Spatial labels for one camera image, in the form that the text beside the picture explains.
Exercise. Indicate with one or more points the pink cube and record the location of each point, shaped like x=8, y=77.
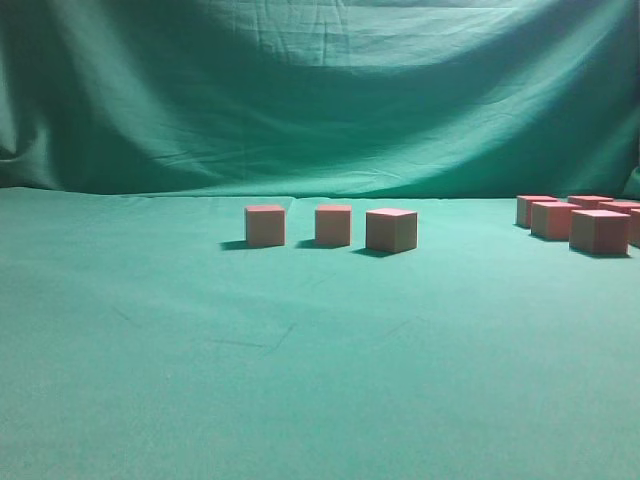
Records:
x=333, y=225
x=391, y=230

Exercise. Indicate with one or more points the pink cube column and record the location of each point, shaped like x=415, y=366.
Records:
x=624, y=207
x=265, y=225
x=599, y=232
x=634, y=228
x=524, y=208
x=552, y=220
x=590, y=202

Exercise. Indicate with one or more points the green cloth backdrop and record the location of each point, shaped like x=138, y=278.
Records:
x=373, y=99

